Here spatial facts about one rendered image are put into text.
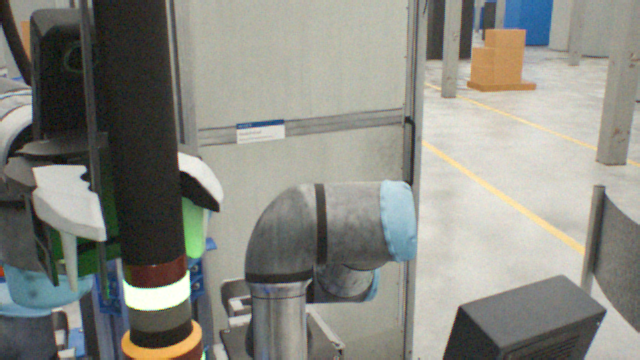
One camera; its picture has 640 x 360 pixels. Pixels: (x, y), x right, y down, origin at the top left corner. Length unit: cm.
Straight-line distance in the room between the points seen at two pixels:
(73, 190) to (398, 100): 233
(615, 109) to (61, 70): 687
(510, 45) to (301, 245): 1217
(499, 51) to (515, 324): 1181
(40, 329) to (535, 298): 89
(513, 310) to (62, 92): 86
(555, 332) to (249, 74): 153
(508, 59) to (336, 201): 1213
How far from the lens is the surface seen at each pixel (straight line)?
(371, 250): 80
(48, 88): 40
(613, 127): 714
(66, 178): 33
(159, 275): 31
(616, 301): 269
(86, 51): 29
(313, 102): 236
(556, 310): 112
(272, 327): 81
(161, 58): 29
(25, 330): 116
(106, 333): 138
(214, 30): 218
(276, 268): 79
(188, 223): 35
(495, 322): 104
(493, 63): 1274
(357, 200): 79
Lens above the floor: 175
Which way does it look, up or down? 17 degrees down
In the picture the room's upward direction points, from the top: straight up
